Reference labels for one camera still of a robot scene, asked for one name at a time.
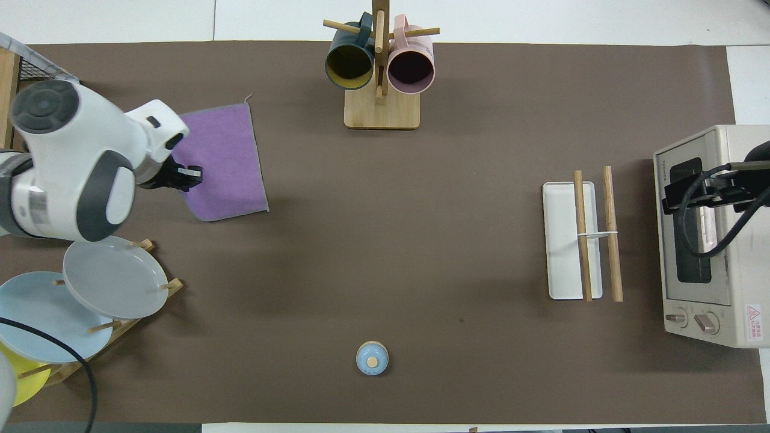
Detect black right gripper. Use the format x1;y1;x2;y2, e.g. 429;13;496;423
662;170;757;215

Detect black wire basket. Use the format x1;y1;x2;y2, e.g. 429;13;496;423
18;54;61;82

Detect yellow plate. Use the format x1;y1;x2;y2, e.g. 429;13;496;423
0;342;52;407

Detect wooden shelf box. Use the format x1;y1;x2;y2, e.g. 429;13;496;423
0;47;79;151

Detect light blue plate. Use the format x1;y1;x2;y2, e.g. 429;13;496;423
0;271;115;364

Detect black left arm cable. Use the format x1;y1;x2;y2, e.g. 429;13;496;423
0;316;98;433

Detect white rectangular tray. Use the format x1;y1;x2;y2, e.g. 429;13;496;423
542;166;624;302

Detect pink mug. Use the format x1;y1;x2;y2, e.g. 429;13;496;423
387;14;436;95

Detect dark teal mug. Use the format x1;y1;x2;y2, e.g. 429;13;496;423
325;12;375;91

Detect purple grey-backed towel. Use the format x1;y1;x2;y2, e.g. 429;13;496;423
170;93;270;222

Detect brown table mat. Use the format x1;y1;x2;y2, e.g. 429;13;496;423
0;41;768;425

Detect beige toaster oven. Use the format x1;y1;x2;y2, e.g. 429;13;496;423
653;124;770;349

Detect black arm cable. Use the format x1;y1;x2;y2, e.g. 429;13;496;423
677;162;770;258
0;316;98;433

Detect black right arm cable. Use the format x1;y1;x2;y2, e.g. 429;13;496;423
677;162;770;258

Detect wooden plate rack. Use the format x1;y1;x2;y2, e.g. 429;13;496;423
18;239;184;387

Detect grey plate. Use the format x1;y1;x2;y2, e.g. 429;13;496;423
63;236;170;320

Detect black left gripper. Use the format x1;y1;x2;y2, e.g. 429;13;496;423
140;159;203;192

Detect wooden mug tree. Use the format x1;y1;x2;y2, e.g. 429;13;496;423
323;0;440;130

